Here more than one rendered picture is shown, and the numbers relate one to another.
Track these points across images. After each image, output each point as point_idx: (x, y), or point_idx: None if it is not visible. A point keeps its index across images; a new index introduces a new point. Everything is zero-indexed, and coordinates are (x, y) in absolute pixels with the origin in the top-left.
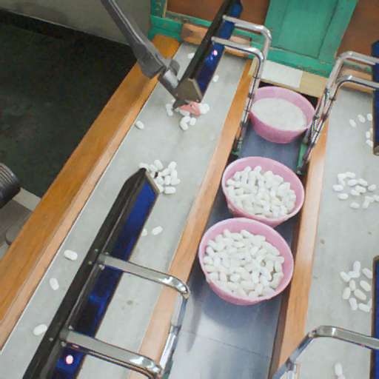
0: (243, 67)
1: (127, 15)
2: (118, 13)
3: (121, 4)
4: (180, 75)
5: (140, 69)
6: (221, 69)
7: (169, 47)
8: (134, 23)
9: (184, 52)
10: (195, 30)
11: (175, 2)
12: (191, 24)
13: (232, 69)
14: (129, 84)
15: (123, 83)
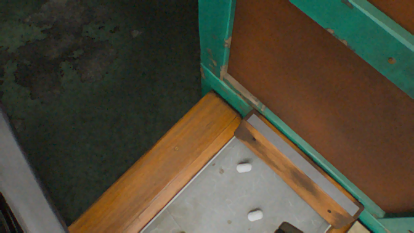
0: (328, 226)
1: (29, 202)
2: (5, 198)
3: (21, 174)
4: (198, 215)
5: (128, 190)
6: (283, 219)
7: (212, 139)
8: (45, 218)
9: (239, 150)
10: (261, 142)
11: (241, 74)
12: (257, 126)
13: (302, 227)
14: (91, 223)
15: (82, 217)
